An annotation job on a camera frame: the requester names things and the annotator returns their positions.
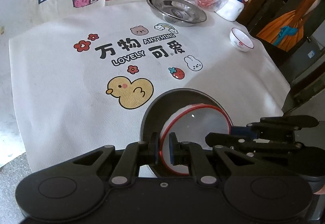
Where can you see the large stainless steel bowl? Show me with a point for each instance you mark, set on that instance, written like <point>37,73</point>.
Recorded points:
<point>152,117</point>

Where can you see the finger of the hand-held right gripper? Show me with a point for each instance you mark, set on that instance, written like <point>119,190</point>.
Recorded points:
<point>241,130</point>
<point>228,139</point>

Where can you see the white printed table mat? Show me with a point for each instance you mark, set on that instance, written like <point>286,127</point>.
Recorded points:
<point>63,74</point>

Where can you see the grey box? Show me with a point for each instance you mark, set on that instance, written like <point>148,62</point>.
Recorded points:
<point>308,53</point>

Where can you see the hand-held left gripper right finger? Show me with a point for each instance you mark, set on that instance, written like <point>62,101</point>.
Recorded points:
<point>173,149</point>

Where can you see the small white ceramic bowl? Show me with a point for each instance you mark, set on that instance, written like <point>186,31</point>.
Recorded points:
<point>243,46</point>
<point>200,125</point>

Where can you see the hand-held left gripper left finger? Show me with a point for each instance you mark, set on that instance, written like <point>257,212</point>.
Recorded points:
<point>155,149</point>

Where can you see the orange dress figure painting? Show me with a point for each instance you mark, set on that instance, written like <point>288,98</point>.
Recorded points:
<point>287,23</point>

